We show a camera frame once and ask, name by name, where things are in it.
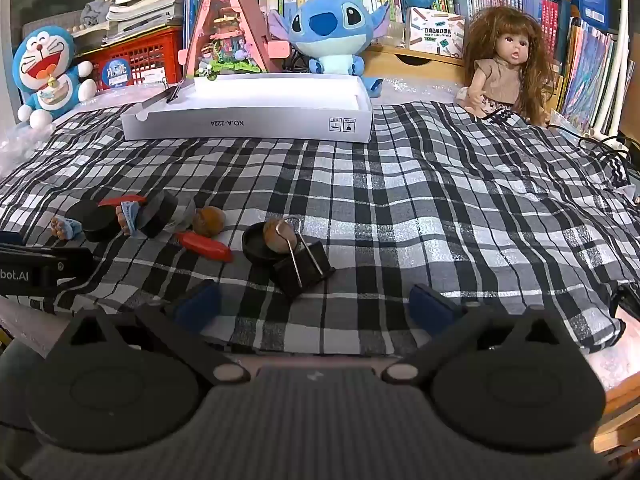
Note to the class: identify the brown walnut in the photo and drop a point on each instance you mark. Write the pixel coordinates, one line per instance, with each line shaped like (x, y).
(208, 222)
(276, 237)

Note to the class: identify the white cardboard box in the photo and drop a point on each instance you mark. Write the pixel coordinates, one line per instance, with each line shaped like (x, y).
(260, 110)

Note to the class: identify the white metal stand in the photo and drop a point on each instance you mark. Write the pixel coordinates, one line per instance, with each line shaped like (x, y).
(622, 50)

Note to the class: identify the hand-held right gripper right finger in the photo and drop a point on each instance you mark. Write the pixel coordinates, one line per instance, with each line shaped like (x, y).
(431, 305)

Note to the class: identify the thick black puck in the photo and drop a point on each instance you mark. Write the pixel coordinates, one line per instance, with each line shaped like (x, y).
(157, 212)
(100, 220)

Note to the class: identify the row of thin colourful booklets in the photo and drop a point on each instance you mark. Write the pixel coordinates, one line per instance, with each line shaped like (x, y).
(590, 75)

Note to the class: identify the red pointed plastic piece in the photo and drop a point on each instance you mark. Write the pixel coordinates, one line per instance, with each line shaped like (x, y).
(122, 200)
(205, 246)

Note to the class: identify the toy foot with blue sandal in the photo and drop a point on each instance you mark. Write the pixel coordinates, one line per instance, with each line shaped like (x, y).
(67, 227)

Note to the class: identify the blue white cat plush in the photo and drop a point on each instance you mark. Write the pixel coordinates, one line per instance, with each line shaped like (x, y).
(42, 67)

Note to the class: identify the red plastic crate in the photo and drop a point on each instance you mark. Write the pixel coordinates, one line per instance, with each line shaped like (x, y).
(150, 60)

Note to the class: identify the wooden drawer organizer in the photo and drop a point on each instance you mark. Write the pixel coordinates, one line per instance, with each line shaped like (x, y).
(400, 62)

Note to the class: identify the small black binder clip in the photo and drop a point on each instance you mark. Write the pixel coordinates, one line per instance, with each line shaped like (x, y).
(175, 92)

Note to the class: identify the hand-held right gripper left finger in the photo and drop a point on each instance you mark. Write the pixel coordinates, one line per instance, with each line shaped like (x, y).
(197, 306)

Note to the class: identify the pink triangular miniature house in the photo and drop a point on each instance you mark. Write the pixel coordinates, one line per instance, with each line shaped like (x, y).
(225, 35)

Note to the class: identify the large black binder clip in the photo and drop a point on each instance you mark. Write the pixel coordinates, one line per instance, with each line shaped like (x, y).
(305, 274)

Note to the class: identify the pile of stacked books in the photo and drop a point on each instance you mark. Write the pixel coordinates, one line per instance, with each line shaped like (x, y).
(145, 5)

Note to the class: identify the shallow black lid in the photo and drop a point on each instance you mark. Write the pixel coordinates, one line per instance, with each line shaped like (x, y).
(252, 247)

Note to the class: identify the grey crumpled cloth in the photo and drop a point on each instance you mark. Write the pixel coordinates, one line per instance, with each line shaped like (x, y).
(96, 12)

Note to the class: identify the long-haired baby doll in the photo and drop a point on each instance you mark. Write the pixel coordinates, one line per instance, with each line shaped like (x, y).
(500, 80)

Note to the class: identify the blue alien plush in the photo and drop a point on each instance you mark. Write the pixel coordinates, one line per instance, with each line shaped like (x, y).
(330, 25)

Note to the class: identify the blue hair claw clip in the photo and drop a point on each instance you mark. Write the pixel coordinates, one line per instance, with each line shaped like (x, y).
(128, 217)

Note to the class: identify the small clear plastic bowl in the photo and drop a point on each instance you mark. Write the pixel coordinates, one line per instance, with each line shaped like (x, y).
(186, 212)

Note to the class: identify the white box with pencil print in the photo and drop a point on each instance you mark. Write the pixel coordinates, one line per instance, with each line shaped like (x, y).
(435, 30)

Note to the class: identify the black white plaid cloth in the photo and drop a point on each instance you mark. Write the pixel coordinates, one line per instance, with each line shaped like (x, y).
(400, 200)

